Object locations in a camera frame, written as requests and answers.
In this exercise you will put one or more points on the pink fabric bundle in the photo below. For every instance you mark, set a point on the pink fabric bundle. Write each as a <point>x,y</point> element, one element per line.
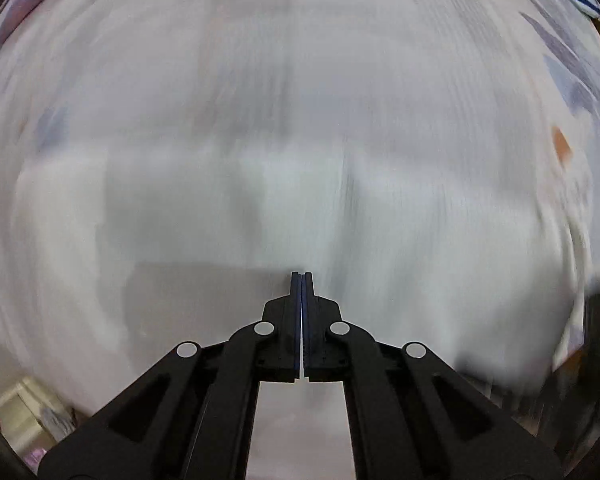
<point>34,459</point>

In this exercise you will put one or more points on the cream white garment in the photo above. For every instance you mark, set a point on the cream white garment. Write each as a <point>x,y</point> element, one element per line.
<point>380,260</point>

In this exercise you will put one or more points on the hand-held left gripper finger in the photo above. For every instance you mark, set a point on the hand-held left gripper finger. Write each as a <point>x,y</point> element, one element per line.
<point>295,310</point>
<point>307,310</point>

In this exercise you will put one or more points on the printed white bed sheet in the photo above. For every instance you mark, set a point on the printed white bed sheet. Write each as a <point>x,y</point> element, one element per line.
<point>330,60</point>

